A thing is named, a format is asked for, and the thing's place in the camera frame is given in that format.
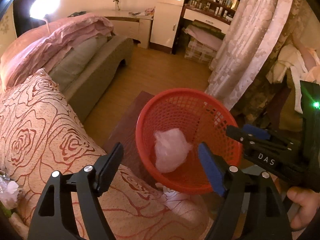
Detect dressing table with mirror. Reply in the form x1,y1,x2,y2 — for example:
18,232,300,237
174,0,239,51

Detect bed with rose bedspread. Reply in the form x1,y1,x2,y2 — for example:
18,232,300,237
0,36,209,240

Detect hanging white clothes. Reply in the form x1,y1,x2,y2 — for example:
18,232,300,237
266,44,319,114

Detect white low desk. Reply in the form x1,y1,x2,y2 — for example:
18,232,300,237
92,9,153,49

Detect red plastic mesh waste basket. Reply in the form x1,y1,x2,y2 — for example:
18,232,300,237
136,88,242,194

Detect white cabinet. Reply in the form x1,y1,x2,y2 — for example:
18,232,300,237
150,0,184,54

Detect folded pink quilt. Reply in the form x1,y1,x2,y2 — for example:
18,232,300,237
1,13,114,91

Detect white tissue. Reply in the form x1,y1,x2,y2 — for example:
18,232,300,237
0,176,20,210

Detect pink lace curtain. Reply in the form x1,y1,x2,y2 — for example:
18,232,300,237
206,0,293,109

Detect dark red floor mat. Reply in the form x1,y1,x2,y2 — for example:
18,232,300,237
103,91,156,188

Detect person's right hand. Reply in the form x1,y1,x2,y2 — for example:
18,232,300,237
287,187,319,231

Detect stool with plaid cover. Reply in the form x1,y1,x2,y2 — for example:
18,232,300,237
182,20,225,64

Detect round ring lamp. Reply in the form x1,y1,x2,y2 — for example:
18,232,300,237
29,0,61,20

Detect white plastic wrap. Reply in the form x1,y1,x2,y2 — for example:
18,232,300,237
154,128,193,173

